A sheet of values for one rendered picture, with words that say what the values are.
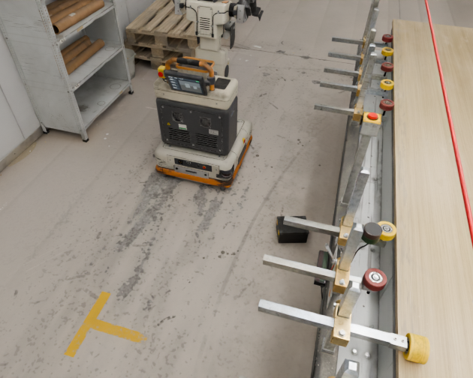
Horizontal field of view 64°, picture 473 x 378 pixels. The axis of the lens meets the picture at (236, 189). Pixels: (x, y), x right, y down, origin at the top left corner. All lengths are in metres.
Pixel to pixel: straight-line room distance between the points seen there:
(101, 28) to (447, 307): 3.58
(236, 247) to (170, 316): 0.63
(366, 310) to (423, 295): 0.31
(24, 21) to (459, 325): 3.13
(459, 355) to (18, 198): 2.93
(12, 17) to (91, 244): 1.71
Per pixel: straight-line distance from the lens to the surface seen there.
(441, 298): 1.55
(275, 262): 1.50
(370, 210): 2.12
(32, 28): 3.29
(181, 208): 2.85
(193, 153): 2.88
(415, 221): 1.75
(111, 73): 4.26
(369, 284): 1.48
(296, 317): 1.29
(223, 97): 2.52
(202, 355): 2.26
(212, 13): 2.71
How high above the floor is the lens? 2.09
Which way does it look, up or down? 45 degrees down
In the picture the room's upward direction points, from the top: 1 degrees clockwise
